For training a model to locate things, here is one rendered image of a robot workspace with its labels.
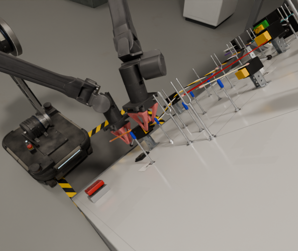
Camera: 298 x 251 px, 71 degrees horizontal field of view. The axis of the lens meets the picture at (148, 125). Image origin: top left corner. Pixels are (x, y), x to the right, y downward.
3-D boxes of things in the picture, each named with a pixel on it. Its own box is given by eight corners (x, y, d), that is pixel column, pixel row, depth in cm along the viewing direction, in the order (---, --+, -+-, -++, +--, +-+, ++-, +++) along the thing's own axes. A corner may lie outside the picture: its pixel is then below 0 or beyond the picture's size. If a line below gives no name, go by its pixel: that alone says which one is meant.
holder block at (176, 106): (173, 115, 110) (163, 99, 109) (187, 108, 99) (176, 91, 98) (168, 119, 108) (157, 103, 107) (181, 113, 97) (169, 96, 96)
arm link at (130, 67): (121, 62, 61) (114, 66, 56) (143, 56, 59) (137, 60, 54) (129, 84, 64) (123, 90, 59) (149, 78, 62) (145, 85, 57)
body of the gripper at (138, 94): (159, 97, 64) (152, 74, 61) (139, 112, 58) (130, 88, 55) (144, 97, 69) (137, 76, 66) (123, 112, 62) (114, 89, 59)
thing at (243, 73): (249, 74, 52) (245, 67, 51) (245, 77, 51) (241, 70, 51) (242, 77, 54) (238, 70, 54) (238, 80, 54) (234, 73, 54)
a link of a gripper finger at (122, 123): (139, 138, 78) (127, 116, 76) (127, 148, 74) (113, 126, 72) (129, 140, 83) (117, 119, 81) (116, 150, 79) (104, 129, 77)
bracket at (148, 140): (155, 144, 73) (147, 132, 72) (159, 142, 71) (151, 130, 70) (147, 151, 70) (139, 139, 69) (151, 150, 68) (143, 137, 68)
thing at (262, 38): (271, 38, 73) (266, 30, 72) (267, 41, 72) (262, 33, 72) (261, 43, 77) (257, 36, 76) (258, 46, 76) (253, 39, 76)
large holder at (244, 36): (282, 42, 98) (266, 15, 96) (249, 64, 100) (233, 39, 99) (274, 45, 104) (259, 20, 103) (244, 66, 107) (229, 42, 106)
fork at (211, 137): (212, 140, 41) (172, 80, 40) (206, 141, 43) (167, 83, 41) (218, 134, 42) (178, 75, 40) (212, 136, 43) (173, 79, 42)
